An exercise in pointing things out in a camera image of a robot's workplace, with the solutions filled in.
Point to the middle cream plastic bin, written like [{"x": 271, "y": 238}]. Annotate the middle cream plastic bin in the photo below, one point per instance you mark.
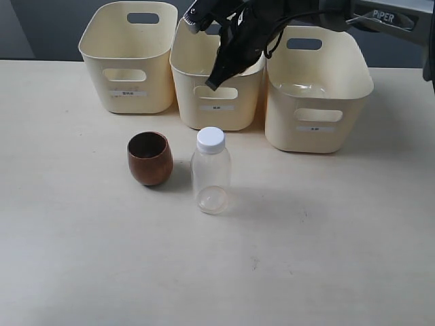
[{"x": 233, "y": 105}]

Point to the cream plastic bin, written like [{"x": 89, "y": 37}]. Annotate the cream plastic bin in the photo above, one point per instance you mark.
[
  {"x": 126, "y": 48},
  {"x": 233, "y": 105},
  {"x": 318, "y": 83}
]

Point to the right cream plastic bin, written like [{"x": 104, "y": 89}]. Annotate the right cream plastic bin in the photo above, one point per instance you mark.
[{"x": 318, "y": 83}]

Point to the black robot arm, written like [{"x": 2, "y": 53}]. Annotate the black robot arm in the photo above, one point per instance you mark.
[{"x": 409, "y": 20}]

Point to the left cream plastic bin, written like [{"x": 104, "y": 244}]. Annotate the left cream plastic bin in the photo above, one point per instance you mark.
[{"x": 126, "y": 48}]

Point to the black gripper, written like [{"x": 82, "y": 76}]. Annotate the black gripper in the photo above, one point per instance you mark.
[{"x": 243, "y": 41}]

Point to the brown wooden cup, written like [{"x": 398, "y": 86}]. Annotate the brown wooden cup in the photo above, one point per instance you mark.
[{"x": 150, "y": 158}]

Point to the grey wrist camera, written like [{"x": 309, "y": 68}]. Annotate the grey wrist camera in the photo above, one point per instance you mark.
[{"x": 199, "y": 15}]

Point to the clear plastic bottle white cap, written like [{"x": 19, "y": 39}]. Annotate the clear plastic bottle white cap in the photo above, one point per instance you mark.
[{"x": 211, "y": 171}]

